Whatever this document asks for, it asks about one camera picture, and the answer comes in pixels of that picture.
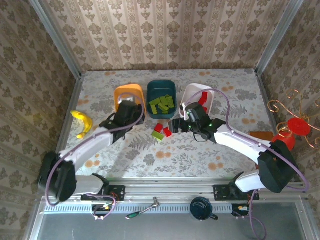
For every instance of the floral tablecloth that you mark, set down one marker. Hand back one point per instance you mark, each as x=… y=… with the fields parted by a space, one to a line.
x=187 y=157

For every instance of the red disc ornament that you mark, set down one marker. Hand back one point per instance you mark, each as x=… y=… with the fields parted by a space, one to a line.
x=298 y=126

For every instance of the orange plastic container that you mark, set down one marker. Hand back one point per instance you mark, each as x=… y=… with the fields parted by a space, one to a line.
x=130 y=88

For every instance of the white plastic container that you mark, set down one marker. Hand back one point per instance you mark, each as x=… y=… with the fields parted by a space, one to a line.
x=193 y=91

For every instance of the teal plastic container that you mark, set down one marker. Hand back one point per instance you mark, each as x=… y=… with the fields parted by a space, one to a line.
x=160 y=87

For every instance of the red lego brick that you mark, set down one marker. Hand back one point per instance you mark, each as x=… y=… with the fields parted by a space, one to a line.
x=203 y=97
x=167 y=132
x=205 y=109
x=158 y=127

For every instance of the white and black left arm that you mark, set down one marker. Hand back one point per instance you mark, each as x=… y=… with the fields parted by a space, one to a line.
x=87 y=147

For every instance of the yellow banana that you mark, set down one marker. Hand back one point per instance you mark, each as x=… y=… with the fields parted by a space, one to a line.
x=83 y=122

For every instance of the dark blue mug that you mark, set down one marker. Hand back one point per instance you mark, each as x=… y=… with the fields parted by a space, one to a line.
x=201 y=208

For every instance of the red vase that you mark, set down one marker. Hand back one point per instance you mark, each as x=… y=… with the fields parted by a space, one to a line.
x=287 y=141

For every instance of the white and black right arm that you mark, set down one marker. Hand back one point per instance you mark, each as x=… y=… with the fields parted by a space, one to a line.
x=237 y=140

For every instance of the aluminium frame post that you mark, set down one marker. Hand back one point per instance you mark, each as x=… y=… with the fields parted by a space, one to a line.
x=57 y=40
x=277 y=37

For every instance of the aluminium table side rail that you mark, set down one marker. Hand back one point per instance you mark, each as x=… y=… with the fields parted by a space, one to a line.
x=72 y=100
x=268 y=105

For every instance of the orange mat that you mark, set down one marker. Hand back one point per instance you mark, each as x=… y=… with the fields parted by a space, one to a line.
x=261 y=135

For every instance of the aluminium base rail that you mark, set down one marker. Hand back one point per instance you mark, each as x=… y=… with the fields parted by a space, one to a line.
x=170 y=187

